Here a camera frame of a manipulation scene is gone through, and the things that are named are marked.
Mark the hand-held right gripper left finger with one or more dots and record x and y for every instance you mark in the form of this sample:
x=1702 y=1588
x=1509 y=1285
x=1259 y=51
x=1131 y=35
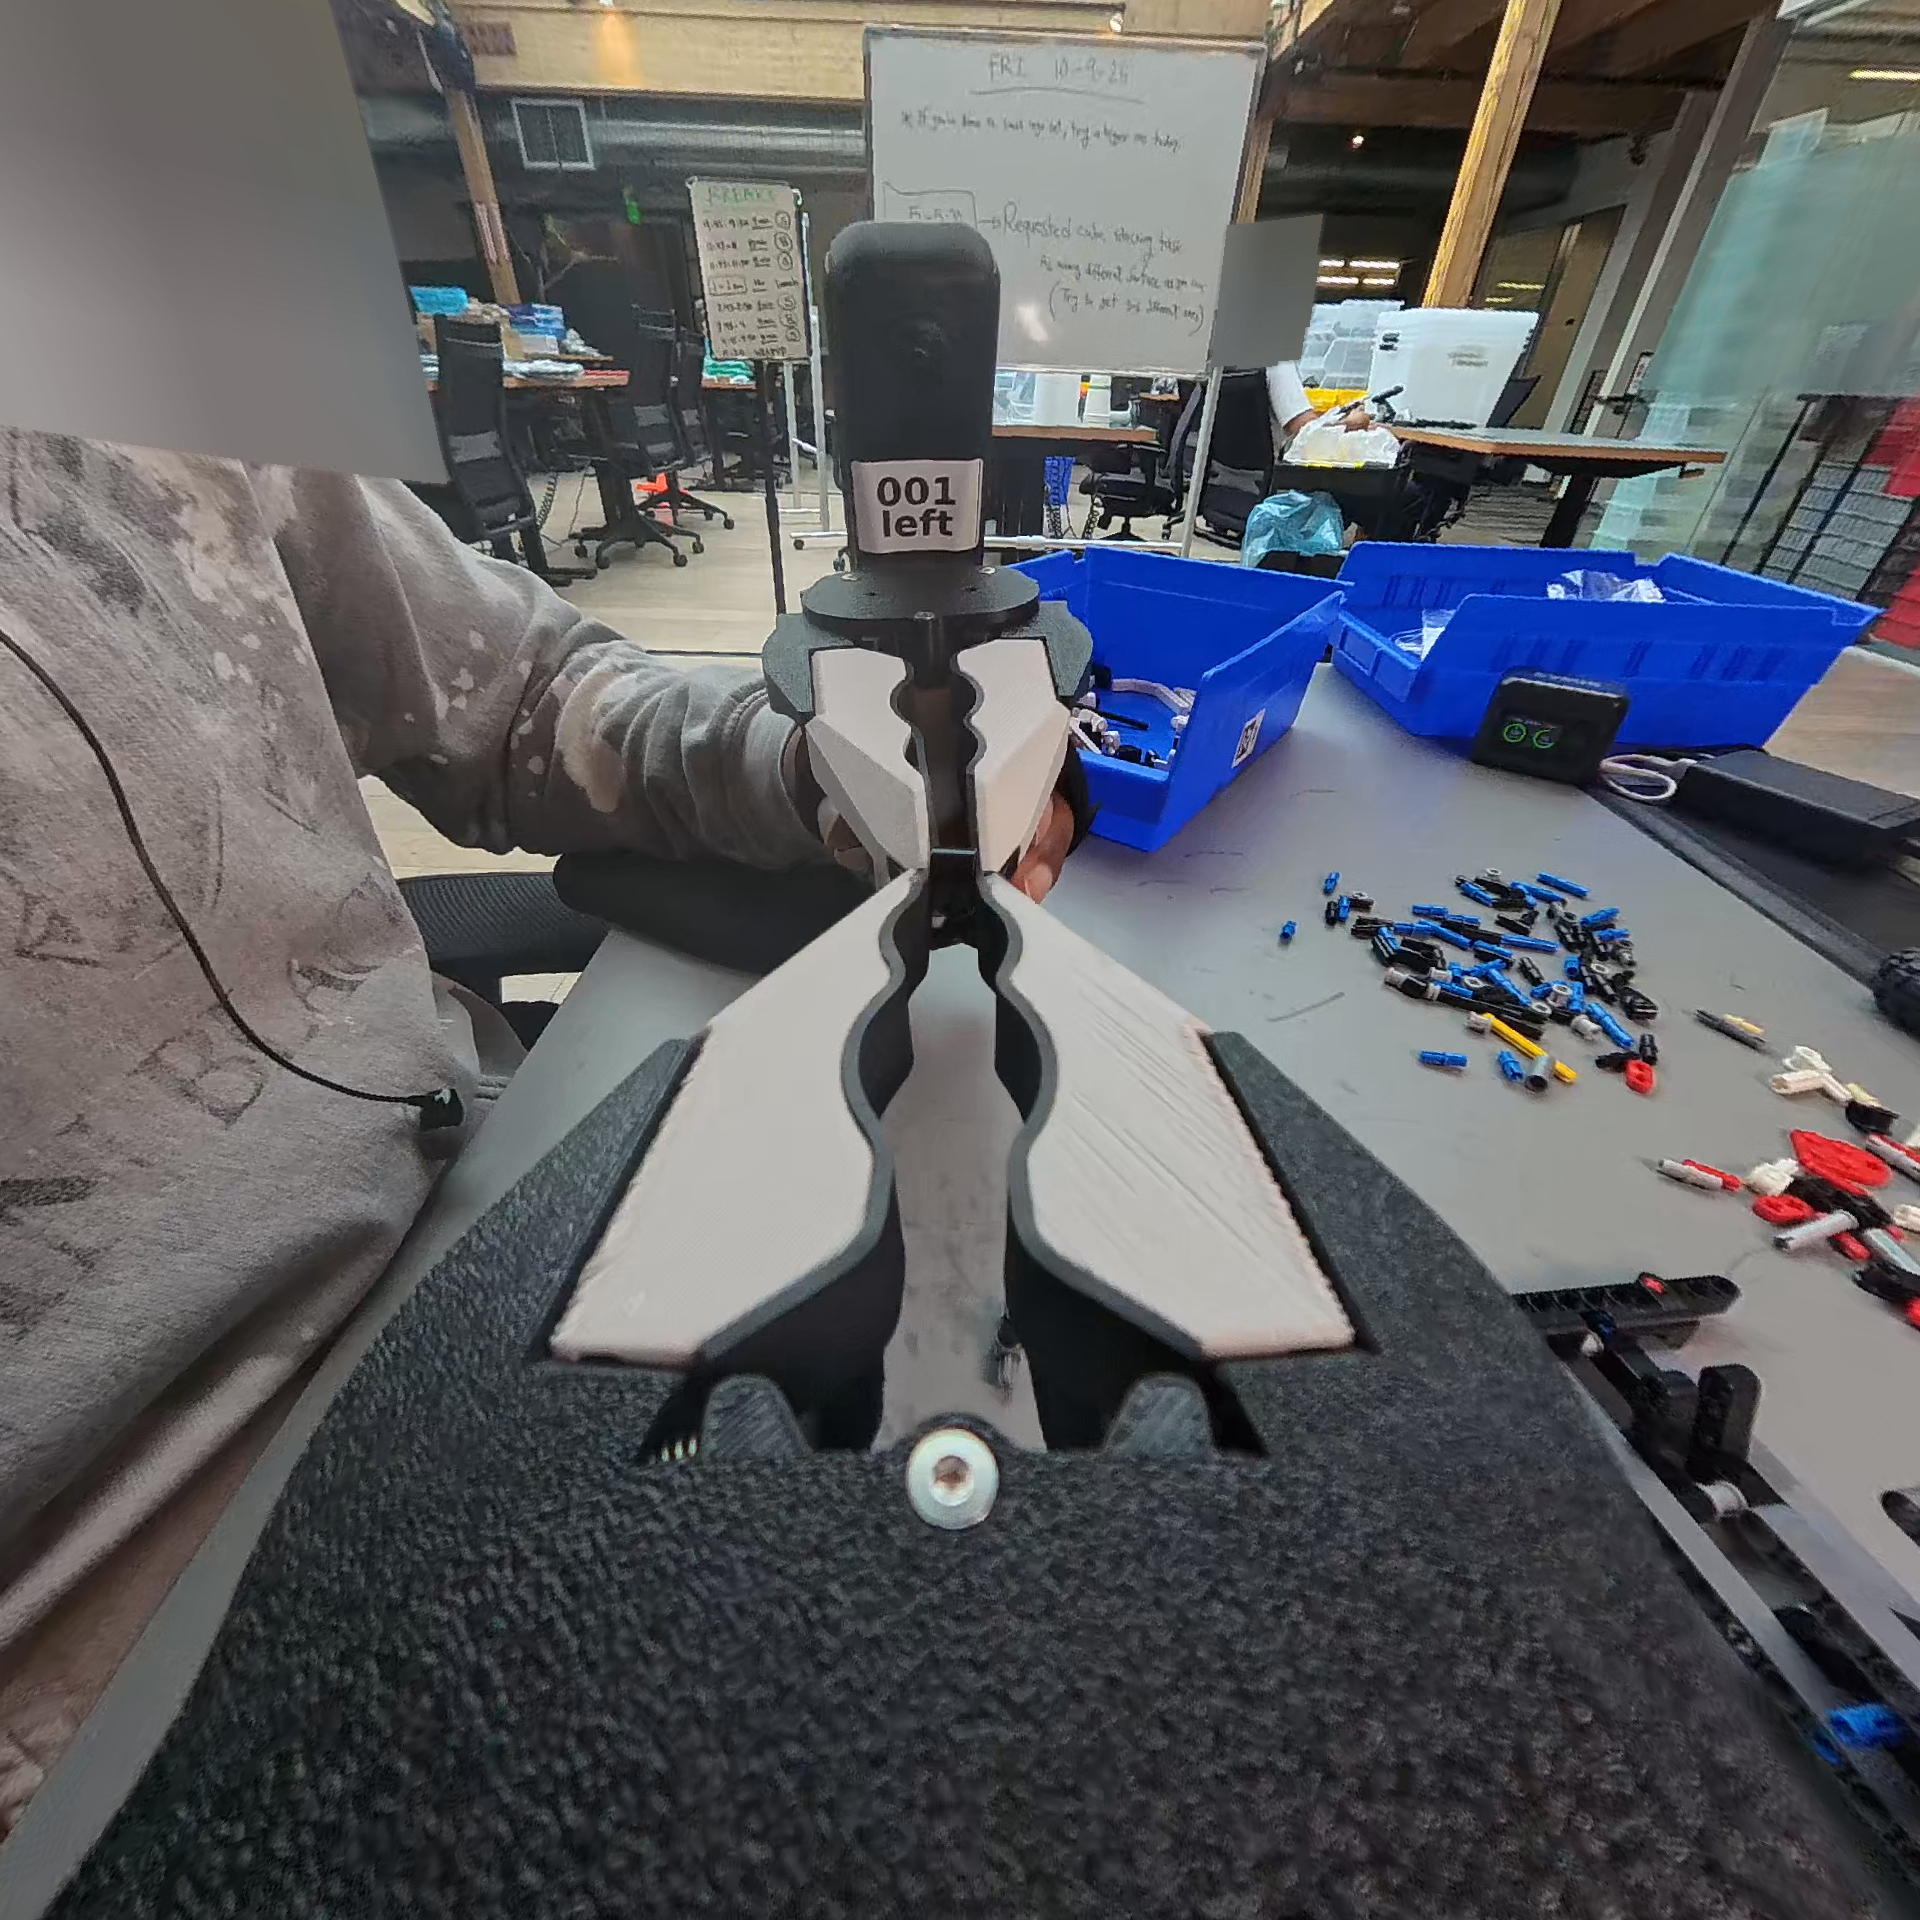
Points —
x=721 y=1201

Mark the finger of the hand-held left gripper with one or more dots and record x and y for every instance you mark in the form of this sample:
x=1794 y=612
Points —
x=1021 y=734
x=863 y=734

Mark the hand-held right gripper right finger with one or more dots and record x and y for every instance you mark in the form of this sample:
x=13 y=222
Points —
x=1185 y=1201

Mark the dark grey axle connector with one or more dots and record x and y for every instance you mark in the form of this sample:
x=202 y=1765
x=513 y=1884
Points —
x=1002 y=1358

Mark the pile of blue black pins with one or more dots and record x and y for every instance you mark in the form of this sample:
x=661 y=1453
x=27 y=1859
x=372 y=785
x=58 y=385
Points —
x=1518 y=1038

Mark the grey black toy chassis model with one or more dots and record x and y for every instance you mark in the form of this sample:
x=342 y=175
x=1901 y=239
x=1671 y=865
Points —
x=1635 y=1301

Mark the person's left forearm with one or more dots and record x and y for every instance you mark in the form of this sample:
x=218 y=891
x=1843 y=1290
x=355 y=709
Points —
x=525 y=722

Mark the dark background desk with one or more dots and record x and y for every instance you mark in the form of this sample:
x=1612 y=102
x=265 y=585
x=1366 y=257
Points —
x=1073 y=434
x=510 y=379
x=1559 y=446

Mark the person's left hand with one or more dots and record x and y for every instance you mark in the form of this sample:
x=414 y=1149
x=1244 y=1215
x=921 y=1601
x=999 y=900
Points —
x=1060 y=850

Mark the red white parts in bin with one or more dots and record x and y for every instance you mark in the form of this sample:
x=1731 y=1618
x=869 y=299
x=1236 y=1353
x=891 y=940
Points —
x=1125 y=734

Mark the blue bin with square label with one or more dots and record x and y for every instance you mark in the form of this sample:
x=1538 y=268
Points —
x=1202 y=751

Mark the small schedule whiteboard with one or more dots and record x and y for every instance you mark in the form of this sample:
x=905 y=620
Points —
x=749 y=270

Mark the large whiteboard on stand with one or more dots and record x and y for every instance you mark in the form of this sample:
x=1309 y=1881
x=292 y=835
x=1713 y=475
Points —
x=1051 y=196

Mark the black office chair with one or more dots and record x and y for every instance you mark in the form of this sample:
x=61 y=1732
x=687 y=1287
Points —
x=653 y=436
x=482 y=436
x=1202 y=451

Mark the teal plastic bag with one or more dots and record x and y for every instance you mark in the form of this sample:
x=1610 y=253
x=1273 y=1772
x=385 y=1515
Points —
x=1290 y=524

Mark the grey mesh office chair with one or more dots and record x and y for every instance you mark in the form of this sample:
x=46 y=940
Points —
x=482 y=932

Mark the white plastic bag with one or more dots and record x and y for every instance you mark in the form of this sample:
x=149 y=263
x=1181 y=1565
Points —
x=1343 y=437

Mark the black power bank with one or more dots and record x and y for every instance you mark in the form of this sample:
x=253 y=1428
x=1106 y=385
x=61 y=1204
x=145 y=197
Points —
x=1546 y=727

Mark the white plastic storage boxes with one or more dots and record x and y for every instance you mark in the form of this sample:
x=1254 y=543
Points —
x=1442 y=354

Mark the plain blue bin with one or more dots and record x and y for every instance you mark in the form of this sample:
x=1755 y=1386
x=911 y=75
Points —
x=1652 y=661

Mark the pile of red white pieces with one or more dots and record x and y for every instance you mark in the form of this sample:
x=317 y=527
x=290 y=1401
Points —
x=1839 y=1157

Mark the black power adapter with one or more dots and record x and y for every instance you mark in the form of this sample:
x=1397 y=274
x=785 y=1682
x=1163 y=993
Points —
x=1801 y=804

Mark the black toy tire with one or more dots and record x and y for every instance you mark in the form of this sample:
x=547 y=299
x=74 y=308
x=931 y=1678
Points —
x=1902 y=993

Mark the shelf of small storage bins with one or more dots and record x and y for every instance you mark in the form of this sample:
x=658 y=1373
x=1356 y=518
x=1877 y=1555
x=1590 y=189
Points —
x=1861 y=511

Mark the wooden ceiling post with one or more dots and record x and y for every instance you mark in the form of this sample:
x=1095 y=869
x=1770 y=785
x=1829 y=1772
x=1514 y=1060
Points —
x=1484 y=150

